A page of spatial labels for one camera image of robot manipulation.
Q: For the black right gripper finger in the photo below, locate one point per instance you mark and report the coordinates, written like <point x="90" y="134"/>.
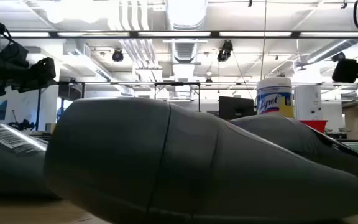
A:
<point x="346" y="71"/>

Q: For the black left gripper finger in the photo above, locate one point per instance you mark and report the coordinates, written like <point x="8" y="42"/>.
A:
<point x="39" y="86"/>
<point x="46" y="70"/>

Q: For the black background robot arm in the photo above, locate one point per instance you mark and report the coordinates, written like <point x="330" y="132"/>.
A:
<point x="23" y="125"/>

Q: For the white LED light strip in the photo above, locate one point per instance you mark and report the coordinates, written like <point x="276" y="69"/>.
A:
<point x="334" y="34"/>
<point x="255" y="34"/>
<point x="30" y="34"/>
<point x="174" y="34"/>
<point x="93" y="34"/>

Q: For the yellow box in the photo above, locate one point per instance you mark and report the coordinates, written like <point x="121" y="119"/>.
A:
<point x="50" y="127"/>

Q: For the white round pillar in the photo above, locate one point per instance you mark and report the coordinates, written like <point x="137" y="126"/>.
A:
<point x="308" y="102"/>

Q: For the red plastic basket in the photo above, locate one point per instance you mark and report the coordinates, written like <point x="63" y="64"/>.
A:
<point x="317" y="124"/>

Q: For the black round hanging device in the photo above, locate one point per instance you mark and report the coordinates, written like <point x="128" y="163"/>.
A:
<point x="117" y="56"/>

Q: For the Lysol wipes canister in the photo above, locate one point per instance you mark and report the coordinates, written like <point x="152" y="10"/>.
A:
<point x="273" y="93"/>

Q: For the black computer monitor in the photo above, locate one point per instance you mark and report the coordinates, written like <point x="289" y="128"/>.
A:
<point x="236" y="107"/>

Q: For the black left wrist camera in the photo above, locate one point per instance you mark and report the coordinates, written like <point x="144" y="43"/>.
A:
<point x="14" y="54"/>

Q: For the black overhead camera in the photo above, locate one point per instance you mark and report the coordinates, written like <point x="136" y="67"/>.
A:
<point x="225" y="53"/>

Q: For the black metal background frame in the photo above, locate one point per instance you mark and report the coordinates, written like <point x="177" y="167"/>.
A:
<point x="179" y="83"/>

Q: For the large silver ventilation duct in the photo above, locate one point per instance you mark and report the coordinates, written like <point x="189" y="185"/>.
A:
<point x="186" y="14"/>

